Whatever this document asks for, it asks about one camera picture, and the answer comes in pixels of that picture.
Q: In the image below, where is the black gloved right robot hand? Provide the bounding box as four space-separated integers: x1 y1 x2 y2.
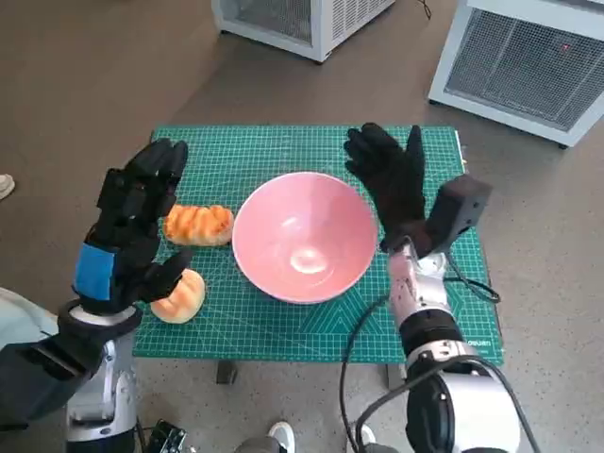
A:
344 122 428 251

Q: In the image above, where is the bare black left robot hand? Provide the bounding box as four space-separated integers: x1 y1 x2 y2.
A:
70 138 195 316

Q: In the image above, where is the long striped toy bread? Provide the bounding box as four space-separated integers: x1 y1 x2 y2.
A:
162 203 235 247

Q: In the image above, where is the round toy bread bun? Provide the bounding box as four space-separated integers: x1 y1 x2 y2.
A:
149 269 207 326

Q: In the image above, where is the pink bowl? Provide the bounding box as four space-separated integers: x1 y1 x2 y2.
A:
230 171 380 305

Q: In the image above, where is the person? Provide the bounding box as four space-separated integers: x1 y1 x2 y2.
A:
0 285 60 350

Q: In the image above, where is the large white mesh cabinet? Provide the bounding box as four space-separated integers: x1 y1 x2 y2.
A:
428 0 604 148

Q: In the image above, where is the green cutting mat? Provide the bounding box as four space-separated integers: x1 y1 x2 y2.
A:
130 124 505 365

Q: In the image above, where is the black circuit board device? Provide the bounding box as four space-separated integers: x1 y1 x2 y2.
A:
150 418 188 453

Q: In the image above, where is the small white mesh cabinet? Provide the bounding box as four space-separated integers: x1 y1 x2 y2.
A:
210 0 396 62

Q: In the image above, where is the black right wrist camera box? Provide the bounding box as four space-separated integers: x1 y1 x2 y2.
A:
424 174 495 259

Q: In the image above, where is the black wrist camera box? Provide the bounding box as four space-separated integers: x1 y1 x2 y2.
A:
0 329 108 433
424 174 495 259

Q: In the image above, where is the short black camera cable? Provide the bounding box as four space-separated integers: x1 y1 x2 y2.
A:
443 254 500 303

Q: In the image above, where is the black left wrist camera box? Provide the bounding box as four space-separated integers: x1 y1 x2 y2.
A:
0 329 108 433

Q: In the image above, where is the long black right arm cable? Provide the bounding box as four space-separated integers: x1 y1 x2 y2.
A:
338 294 395 453

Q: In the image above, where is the looped black right arm cable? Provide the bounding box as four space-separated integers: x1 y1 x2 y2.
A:
353 358 539 453

